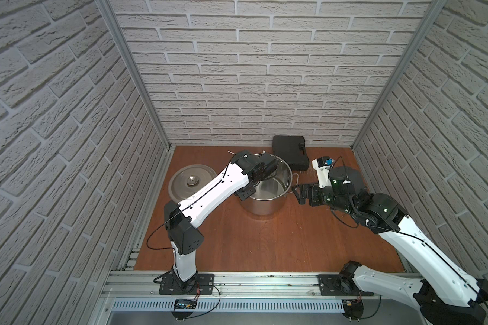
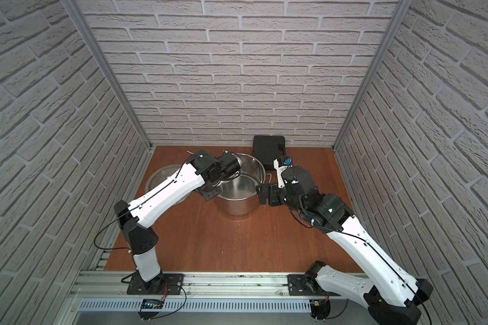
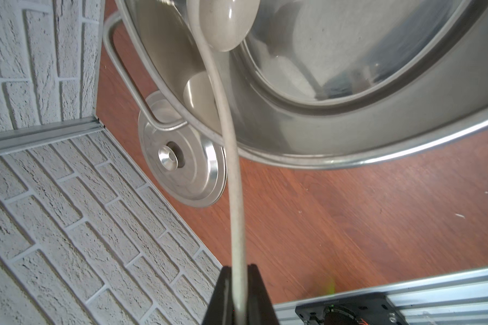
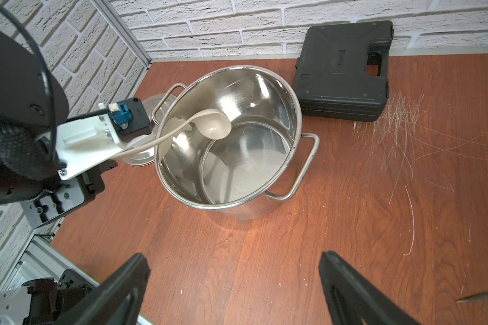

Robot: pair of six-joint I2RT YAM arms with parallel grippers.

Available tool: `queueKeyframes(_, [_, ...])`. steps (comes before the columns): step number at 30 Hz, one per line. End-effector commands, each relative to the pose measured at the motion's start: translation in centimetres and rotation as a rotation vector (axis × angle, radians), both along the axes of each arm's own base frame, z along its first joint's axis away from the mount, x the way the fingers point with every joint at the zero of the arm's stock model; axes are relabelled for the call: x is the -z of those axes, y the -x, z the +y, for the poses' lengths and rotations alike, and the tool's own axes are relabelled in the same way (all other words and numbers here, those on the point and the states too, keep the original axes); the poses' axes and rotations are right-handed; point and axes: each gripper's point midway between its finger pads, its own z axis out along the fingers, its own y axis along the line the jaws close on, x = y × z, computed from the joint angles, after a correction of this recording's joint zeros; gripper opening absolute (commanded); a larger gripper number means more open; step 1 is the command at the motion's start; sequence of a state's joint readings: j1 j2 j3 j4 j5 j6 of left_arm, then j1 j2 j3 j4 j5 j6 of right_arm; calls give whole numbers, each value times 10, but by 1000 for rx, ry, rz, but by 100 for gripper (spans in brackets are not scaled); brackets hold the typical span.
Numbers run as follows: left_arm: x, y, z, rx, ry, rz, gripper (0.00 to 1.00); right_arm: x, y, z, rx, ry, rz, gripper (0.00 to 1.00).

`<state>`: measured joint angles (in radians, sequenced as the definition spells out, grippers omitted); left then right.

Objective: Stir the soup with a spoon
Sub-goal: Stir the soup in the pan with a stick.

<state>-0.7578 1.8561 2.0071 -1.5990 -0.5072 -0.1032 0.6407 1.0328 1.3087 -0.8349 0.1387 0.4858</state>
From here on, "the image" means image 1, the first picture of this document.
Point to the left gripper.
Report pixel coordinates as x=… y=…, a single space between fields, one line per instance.
x=264 y=172

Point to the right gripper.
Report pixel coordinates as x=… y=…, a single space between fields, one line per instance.
x=312 y=189

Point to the stainless steel pot lid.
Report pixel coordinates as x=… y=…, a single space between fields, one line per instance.
x=189 y=180

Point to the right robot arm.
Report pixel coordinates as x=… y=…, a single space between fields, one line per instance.
x=446 y=294

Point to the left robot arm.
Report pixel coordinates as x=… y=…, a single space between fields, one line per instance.
x=182 y=220

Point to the black plastic tool case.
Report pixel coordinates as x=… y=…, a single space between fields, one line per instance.
x=292 y=149

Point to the right controller board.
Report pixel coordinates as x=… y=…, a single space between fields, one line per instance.
x=353 y=309

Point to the controller board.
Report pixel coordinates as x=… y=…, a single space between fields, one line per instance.
x=185 y=304
x=353 y=309

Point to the left controller board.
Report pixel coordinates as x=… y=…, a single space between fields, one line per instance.
x=185 y=304

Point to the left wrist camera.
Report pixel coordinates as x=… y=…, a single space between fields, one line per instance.
x=245 y=192

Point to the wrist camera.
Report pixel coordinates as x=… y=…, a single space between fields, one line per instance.
x=245 y=192
x=322 y=166

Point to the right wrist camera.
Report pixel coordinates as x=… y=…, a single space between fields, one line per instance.
x=322 y=166

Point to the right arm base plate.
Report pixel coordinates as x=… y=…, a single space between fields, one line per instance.
x=333 y=285

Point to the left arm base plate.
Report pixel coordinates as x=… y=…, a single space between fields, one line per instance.
x=199 y=284

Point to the aluminium front rail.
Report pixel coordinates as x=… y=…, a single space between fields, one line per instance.
x=262 y=285

